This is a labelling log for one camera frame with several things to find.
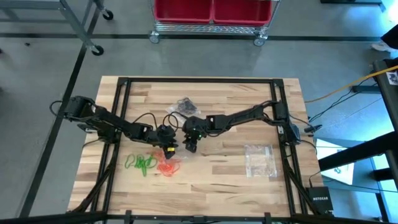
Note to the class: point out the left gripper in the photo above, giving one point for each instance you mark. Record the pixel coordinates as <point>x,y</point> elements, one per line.
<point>166,138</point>

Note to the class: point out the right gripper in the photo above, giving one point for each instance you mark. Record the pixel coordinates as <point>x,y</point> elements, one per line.
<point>194,132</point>

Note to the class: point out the black rubber bands heap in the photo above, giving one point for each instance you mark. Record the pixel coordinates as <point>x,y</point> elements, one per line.
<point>186,105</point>

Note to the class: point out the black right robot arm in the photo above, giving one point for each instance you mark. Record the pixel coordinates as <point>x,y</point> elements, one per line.
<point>242,116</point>

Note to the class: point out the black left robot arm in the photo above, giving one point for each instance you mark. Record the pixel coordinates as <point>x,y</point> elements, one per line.
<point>105,119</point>

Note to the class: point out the orange rubber bands heap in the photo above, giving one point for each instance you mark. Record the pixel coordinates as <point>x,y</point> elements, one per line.
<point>168,169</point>

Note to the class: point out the grey cart caster wheel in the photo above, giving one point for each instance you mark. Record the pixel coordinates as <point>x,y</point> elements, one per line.
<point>259,41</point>
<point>154,38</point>

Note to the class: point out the black caster wheel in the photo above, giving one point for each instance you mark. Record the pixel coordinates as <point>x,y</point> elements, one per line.
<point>97,50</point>
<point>108,14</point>

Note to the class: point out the red plastic bin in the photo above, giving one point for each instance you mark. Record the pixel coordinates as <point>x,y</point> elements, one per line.
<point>242,11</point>
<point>183,11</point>

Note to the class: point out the white paper sheet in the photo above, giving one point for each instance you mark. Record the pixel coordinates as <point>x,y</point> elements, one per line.
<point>342,174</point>

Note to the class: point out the grey metal rolling stand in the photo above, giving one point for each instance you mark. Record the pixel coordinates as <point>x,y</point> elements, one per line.
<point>80,28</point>

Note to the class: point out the black metal beam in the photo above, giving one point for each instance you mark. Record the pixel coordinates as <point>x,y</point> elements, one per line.
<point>357,152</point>

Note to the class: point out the black desk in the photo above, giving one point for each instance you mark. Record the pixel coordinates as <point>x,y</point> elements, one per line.
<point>388,99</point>

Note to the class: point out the white printed sticker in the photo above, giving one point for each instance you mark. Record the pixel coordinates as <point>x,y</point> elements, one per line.
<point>392,77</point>

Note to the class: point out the person's white shoe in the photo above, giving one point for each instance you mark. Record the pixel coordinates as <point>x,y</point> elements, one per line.
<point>381,47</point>

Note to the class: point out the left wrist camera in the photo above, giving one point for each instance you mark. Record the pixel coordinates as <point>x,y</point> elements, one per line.
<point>162,128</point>

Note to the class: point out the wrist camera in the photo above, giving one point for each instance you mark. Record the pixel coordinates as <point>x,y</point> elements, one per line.
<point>192,120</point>
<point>162,128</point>

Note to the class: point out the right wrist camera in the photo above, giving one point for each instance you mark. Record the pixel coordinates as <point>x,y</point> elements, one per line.
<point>192,120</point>

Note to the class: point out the grey metal mounting bracket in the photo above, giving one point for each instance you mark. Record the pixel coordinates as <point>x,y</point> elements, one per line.
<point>281,130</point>

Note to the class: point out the black Netgear network switch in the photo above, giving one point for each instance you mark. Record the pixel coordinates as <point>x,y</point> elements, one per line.
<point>319,199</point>

